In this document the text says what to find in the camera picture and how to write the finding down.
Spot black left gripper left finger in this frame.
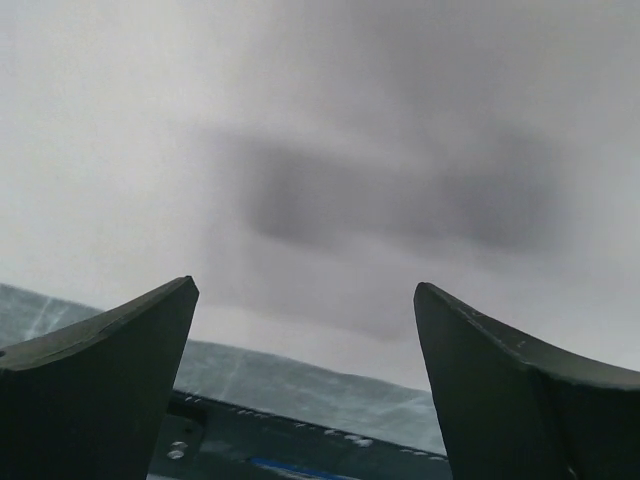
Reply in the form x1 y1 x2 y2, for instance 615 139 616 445
1 276 199 479

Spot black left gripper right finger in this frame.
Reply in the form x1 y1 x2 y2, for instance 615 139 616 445
414 283 639 480

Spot beige cloth wrap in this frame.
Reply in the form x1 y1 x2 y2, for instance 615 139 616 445
1 1 639 388

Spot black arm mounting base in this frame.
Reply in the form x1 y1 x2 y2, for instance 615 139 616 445
148 391 452 480

